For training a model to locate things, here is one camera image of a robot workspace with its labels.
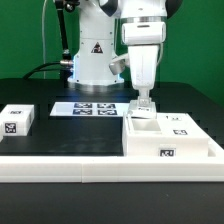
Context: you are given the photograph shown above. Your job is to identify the black cable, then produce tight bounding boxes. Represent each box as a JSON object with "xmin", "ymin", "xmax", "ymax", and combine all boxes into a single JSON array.
[{"xmin": 22, "ymin": 61, "xmax": 69, "ymax": 80}]

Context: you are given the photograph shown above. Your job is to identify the white cabinet top block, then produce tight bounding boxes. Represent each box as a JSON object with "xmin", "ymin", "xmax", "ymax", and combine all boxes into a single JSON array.
[{"xmin": 0, "ymin": 104, "xmax": 35, "ymax": 136}]

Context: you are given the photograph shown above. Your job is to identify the white cabinet door panel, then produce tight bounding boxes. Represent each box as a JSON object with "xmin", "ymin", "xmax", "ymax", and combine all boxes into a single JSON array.
[
  {"xmin": 157, "ymin": 113, "xmax": 209, "ymax": 142},
  {"xmin": 128, "ymin": 100, "xmax": 157, "ymax": 119}
]

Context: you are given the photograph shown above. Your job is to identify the white base marker plate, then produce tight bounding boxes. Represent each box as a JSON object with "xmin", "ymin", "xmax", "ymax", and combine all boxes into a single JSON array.
[{"xmin": 50, "ymin": 102, "xmax": 129, "ymax": 117}]

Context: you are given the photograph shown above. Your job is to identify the white L-shaped obstacle frame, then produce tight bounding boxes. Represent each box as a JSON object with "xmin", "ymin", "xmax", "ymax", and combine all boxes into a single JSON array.
[{"xmin": 0, "ymin": 140, "xmax": 224, "ymax": 183}]

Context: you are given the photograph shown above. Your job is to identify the white cabinet body box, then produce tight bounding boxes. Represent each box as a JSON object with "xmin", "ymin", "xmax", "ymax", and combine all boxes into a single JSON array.
[{"xmin": 122, "ymin": 114, "xmax": 209, "ymax": 157}]

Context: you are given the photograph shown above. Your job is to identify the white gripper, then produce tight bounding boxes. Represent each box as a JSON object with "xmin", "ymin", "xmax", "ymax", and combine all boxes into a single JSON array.
[{"xmin": 128, "ymin": 45, "xmax": 159, "ymax": 104}]

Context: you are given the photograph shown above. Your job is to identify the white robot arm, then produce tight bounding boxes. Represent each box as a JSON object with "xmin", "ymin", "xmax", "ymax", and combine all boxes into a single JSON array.
[{"xmin": 68, "ymin": 0, "xmax": 183, "ymax": 107}]

